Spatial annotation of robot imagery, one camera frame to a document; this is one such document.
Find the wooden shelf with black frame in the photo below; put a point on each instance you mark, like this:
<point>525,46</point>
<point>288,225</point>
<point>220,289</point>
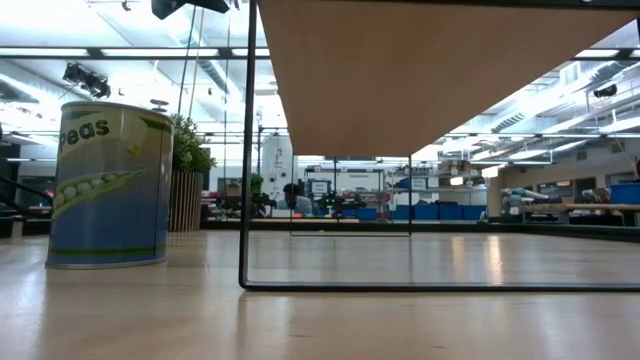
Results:
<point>425,75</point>

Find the large blue storage bin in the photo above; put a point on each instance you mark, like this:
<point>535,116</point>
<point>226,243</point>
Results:
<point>625,194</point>

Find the black background robot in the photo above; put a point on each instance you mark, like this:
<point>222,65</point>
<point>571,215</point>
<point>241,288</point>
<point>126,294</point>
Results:
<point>340,204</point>

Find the black ceiling-mounted device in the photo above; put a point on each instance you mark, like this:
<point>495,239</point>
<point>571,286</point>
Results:
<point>87,80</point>

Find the artificial plant in slatted pot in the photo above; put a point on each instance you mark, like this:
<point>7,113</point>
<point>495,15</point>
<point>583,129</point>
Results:
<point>186,200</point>

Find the white cylindrical machine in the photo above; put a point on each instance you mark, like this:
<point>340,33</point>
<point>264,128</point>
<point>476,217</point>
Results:
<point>277,170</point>

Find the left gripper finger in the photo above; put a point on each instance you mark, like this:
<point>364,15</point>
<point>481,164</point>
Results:
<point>162,9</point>

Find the small background plant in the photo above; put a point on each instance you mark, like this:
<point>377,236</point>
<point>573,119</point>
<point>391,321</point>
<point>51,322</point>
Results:
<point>256,185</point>

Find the background wooden table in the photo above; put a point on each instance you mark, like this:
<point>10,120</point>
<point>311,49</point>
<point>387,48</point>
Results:
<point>590,206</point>

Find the black overhead frame bar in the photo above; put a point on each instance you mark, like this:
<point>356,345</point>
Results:
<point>160,57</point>

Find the black ceiling camera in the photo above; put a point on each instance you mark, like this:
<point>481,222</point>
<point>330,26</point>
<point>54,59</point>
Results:
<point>605,91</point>

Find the grey background robot arm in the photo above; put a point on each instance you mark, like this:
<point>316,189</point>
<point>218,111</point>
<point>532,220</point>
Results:
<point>522,195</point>

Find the person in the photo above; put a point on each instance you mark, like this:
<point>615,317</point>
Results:
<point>302,205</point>

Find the green blue peas can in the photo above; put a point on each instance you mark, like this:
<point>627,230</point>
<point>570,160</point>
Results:
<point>110,190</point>

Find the black aluminium table frame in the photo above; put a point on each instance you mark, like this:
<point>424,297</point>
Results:
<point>500,227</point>

